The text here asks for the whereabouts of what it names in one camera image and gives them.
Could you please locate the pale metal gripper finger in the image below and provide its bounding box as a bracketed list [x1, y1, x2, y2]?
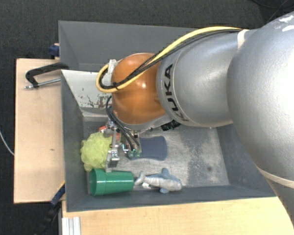
[104, 120, 117, 135]
[104, 150, 121, 173]

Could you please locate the yellow-green mesh sponge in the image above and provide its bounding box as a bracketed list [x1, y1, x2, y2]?
[80, 132, 113, 173]

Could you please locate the green plastic cup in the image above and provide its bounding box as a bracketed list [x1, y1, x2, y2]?
[88, 167, 135, 197]

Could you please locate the dark blue sponge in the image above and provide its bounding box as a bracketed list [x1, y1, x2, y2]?
[138, 135, 168, 161]

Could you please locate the grey toy shark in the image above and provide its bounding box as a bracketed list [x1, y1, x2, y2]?
[134, 167, 183, 194]

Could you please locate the pale wood board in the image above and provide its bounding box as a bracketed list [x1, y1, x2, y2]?
[13, 58, 66, 205]

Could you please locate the grey metal bin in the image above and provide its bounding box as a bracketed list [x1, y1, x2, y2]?
[58, 20, 278, 212]

